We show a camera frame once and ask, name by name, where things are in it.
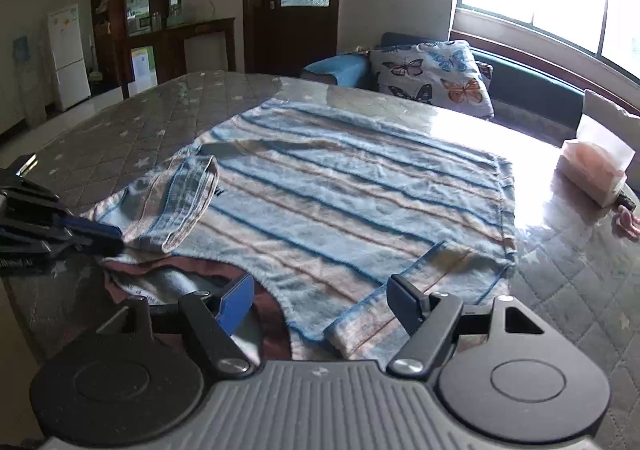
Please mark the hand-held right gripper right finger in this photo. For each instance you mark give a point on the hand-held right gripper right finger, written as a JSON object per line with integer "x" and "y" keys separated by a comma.
{"x": 404, "y": 305}

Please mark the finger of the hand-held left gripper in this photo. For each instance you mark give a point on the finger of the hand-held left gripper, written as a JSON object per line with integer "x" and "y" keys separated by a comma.
{"x": 30, "y": 195}
{"x": 95, "y": 231}

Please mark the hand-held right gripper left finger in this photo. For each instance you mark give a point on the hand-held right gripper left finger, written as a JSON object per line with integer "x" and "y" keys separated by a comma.
{"x": 236, "y": 304}

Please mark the striped knit sweater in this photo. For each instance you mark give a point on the striped knit sweater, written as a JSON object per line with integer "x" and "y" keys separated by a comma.
{"x": 350, "y": 190}

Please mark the water dispenser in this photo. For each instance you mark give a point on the water dispenser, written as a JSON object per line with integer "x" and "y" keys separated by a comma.
{"x": 25, "y": 75}

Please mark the white refrigerator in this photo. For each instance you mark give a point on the white refrigerator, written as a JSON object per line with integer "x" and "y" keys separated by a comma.
{"x": 70, "y": 60}

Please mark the dark wooden cabinet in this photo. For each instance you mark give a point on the dark wooden cabinet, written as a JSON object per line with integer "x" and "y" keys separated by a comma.
{"x": 112, "y": 50}

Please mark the white paper sign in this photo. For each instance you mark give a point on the white paper sign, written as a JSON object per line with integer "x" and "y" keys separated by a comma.
{"x": 145, "y": 65}

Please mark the microwave oven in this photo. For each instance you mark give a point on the microwave oven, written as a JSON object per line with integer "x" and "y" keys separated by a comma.
{"x": 138, "y": 24}

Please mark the butterfly print pillow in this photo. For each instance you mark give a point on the butterfly print pillow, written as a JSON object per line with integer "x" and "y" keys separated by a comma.
{"x": 430, "y": 75}

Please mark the pink and white tissue box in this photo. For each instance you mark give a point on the pink and white tissue box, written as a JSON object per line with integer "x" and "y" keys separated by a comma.
{"x": 590, "y": 165}

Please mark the small pink toy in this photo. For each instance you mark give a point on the small pink toy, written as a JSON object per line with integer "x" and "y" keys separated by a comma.
{"x": 629, "y": 225}

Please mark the small black object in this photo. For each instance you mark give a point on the small black object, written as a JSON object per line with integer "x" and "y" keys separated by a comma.
{"x": 625, "y": 200}

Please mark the blue cushion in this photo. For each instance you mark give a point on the blue cushion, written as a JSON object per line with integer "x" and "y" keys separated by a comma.
{"x": 335, "y": 68}

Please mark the wooden door with frosted glass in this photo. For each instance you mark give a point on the wooden door with frosted glass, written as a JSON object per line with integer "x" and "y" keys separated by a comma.
{"x": 265, "y": 45}

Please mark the blue sofa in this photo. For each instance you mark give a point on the blue sofa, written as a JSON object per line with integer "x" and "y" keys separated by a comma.
{"x": 530, "y": 80}

